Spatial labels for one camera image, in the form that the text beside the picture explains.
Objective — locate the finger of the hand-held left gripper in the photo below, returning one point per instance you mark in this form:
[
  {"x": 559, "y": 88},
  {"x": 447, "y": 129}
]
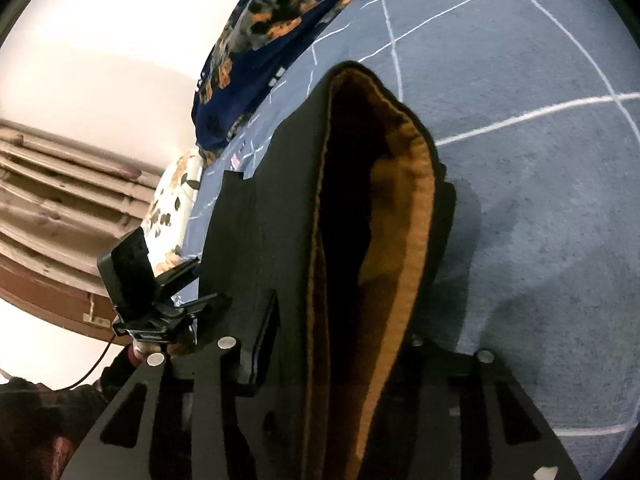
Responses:
[
  {"x": 180, "y": 272},
  {"x": 200, "y": 306}
]

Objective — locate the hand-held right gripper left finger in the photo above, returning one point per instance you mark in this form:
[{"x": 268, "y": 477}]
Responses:
[{"x": 260, "y": 335}]

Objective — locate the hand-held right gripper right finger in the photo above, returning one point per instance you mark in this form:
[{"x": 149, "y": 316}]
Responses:
[{"x": 500, "y": 410}]

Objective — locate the black pants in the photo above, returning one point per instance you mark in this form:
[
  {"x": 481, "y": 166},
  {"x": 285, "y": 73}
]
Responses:
[{"x": 280, "y": 200}]

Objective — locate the person's left forearm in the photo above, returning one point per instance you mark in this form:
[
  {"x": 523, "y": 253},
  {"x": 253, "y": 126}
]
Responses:
[{"x": 45, "y": 420}]

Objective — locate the person's left hand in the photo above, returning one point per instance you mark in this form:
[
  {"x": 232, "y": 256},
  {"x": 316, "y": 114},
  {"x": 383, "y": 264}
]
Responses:
[{"x": 177, "y": 347}]

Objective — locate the white floral pillow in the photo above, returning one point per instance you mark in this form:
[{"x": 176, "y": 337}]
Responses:
[{"x": 167, "y": 210}]

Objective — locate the beige patterned curtain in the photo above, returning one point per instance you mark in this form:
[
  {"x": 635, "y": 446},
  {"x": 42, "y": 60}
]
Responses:
[{"x": 60, "y": 210}]

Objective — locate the navy dog print blanket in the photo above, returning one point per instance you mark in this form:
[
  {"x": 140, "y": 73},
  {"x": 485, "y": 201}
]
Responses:
[{"x": 235, "y": 90}]

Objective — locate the blue grid bed sheet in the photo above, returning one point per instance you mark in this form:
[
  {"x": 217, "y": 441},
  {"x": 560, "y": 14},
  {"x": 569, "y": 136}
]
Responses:
[{"x": 525, "y": 210}]

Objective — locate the brown wooden bed frame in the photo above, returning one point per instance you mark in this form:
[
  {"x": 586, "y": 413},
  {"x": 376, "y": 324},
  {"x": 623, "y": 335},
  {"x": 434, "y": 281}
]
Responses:
[{"x": 40, "y": 295}]

